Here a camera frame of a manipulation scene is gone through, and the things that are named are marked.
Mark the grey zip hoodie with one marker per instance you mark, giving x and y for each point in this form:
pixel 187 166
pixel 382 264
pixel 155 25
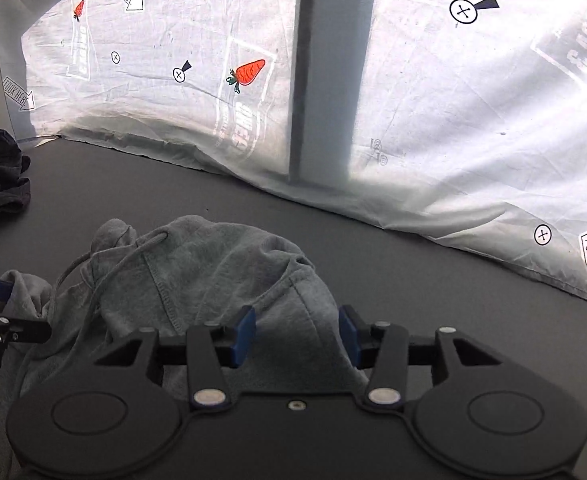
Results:
pixel 213 270

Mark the white printed curtain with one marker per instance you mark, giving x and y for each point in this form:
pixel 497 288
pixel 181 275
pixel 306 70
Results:
pixel 448 110

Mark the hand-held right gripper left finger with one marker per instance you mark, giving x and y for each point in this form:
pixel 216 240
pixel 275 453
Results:
pixel 246 332

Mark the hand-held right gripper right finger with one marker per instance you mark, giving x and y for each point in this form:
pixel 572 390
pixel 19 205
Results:
pixel 348 332

